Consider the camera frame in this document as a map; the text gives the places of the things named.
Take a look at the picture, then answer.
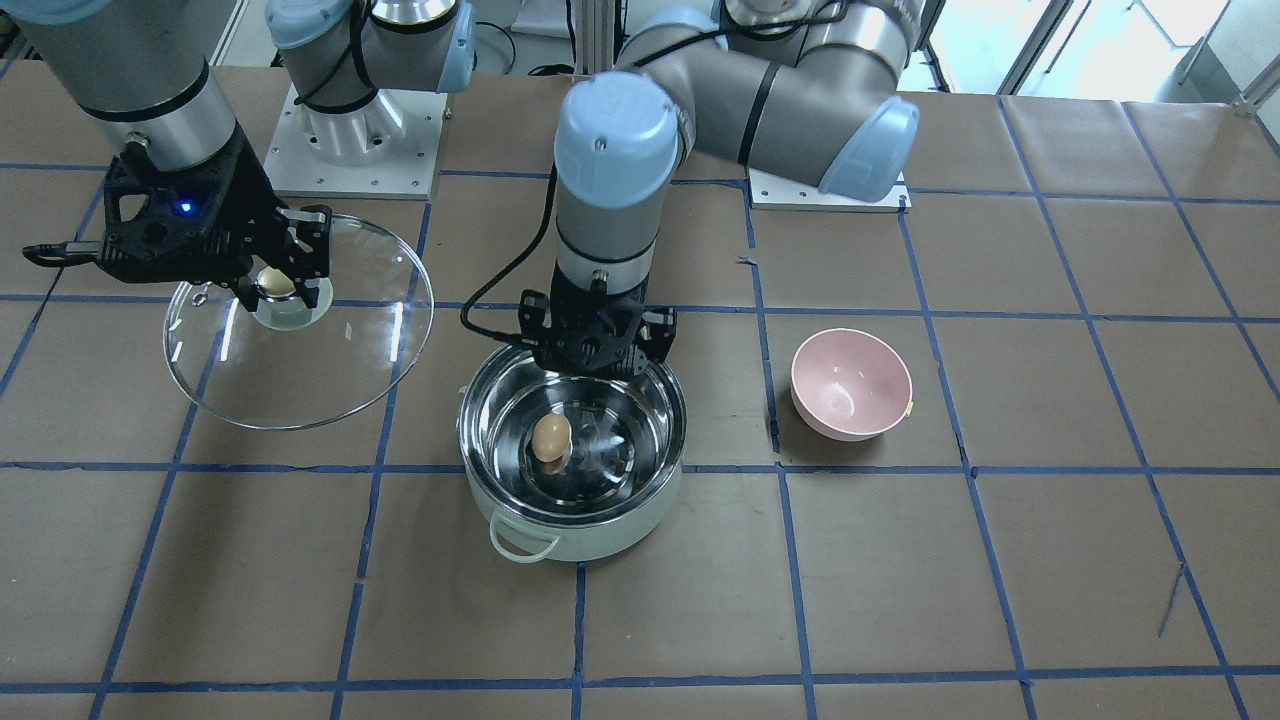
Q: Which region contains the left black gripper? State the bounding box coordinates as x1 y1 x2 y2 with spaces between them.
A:
517 270 678 379

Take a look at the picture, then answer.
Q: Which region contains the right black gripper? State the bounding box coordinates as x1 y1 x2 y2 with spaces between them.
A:
95 127 333 313

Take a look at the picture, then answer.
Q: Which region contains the glass pot lid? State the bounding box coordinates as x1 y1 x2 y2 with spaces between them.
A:
163 214 434 430

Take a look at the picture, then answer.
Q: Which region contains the brown egg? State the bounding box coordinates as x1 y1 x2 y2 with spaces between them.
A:
529 413 572 462

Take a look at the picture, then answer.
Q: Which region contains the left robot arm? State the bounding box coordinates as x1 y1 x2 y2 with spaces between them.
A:
516 1 923 379

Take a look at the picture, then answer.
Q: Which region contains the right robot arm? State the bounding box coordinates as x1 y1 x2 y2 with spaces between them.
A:
3 1 475 316

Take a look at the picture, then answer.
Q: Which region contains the pale green electric pot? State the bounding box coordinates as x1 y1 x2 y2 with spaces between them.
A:
457 347 687 564

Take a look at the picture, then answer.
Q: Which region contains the pink bowl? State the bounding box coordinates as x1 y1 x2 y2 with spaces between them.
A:
788 328 914 442

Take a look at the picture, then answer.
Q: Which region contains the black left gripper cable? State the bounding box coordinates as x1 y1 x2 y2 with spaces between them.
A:
460 165 561 346

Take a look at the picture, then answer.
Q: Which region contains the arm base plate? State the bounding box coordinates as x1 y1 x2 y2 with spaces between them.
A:
748 168 913 214
262 88 449 201

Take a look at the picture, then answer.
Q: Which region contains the aluminium frame post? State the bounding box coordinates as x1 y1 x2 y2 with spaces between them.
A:
568 0 620 77

